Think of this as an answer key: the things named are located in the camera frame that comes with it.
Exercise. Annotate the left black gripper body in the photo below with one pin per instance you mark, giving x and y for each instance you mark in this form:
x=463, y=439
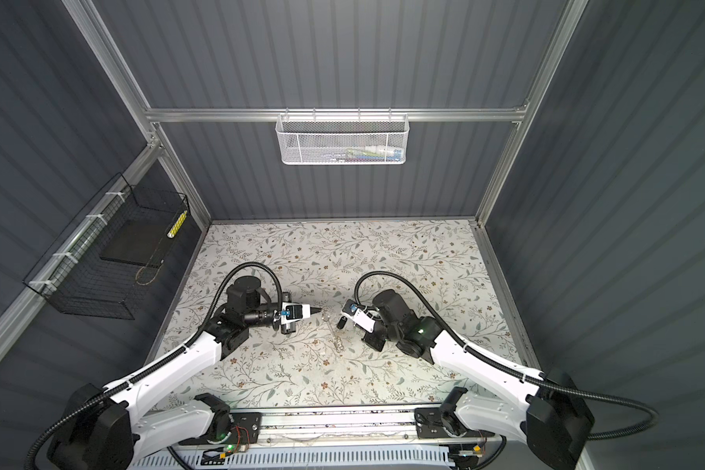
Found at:
x=285, y=297

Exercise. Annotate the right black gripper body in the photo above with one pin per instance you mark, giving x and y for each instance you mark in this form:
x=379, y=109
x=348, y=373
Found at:
x=379, y=334

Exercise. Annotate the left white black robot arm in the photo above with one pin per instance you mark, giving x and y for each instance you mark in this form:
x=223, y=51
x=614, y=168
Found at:
x=115, y=426

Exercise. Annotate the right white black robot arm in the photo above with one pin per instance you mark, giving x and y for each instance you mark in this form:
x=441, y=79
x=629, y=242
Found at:
x=554, y=426

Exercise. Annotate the floral table mat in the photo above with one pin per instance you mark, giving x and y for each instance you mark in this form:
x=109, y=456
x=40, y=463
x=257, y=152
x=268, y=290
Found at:
x=432, y=264

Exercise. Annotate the yellow marker in basket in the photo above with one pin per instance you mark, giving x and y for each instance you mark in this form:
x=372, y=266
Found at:
x=176, y=226

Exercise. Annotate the black pad in basket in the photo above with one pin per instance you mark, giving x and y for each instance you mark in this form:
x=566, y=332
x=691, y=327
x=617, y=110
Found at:
x=139, y=243

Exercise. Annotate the pens in white basket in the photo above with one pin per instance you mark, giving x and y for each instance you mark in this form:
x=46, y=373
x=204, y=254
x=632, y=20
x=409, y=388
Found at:
x=367, y=154

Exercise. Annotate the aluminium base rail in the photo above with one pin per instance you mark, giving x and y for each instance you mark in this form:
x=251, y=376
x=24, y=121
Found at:
x=341, y=423

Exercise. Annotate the white ventilated cable duct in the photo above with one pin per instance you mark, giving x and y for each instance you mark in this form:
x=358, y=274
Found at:
x=323, y=457

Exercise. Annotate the white wire mesh basket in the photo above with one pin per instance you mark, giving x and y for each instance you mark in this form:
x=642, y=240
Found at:
x=302, y=140

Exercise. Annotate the black wire basket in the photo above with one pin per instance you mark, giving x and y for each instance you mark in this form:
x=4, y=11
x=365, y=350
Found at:
x=110, y=263

